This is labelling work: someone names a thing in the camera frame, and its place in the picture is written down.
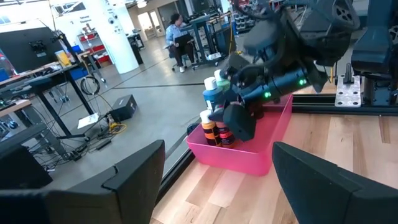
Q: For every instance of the red bin shelf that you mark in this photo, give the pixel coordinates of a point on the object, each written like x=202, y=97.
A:
x=96, y=48

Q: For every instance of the black computer tower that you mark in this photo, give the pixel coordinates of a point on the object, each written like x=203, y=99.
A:
x=21, y=171

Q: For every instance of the brown striped paint bottle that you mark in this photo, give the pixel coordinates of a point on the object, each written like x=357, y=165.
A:
x=226, y=138

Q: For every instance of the small yellow box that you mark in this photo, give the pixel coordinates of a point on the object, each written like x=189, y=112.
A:
x=63, y=58

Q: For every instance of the orange black-striped paint bottle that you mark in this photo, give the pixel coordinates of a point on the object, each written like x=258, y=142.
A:
x=210, y=130

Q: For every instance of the black rounded mount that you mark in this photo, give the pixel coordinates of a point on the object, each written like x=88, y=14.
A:
x=191, y=127

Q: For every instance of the background wooden work table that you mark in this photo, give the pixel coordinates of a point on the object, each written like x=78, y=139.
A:
x=12, y=107

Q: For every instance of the pink plastic bin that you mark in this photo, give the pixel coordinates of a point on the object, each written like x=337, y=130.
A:
x=236, y=158

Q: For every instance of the black box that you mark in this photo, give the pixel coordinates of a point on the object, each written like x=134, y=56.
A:
x=124, y=107

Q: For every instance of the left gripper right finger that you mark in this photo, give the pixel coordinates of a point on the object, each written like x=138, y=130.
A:
x=311, y=186

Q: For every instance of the person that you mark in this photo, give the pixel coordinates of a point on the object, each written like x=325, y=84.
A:
x=174, y=34

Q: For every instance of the large green paint bottle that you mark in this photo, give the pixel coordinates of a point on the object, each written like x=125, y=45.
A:
x=223, y=84

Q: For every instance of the black monitor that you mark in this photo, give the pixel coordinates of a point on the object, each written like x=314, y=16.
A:
x=28, y=46

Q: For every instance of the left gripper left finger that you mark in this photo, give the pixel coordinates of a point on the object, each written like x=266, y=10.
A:
x=140, y=174

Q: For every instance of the grey metal workbench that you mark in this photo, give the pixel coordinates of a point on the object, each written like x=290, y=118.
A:
x=202, y=34

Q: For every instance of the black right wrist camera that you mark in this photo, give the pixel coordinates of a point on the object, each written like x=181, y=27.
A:
x=261, y=39

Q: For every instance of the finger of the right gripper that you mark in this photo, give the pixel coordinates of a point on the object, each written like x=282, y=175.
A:
x=217, y=115

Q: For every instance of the large teal paint bottle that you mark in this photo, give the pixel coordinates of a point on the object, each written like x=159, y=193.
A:
x=213, y=95

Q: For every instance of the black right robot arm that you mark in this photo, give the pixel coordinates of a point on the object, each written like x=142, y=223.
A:
x=326, y=31

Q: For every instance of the white paper sheet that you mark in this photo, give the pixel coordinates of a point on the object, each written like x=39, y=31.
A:
x=88, y=120

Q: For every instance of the grey corner bracket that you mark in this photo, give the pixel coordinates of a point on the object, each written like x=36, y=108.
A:
x=348, y=93

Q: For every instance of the black desk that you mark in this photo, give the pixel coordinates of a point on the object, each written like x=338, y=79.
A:
x=46, y=84

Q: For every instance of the blue storage crate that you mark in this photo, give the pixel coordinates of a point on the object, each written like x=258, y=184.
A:
x=78, y=73

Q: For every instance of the white round pillar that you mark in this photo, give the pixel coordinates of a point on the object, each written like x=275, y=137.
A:
x=115, y=37

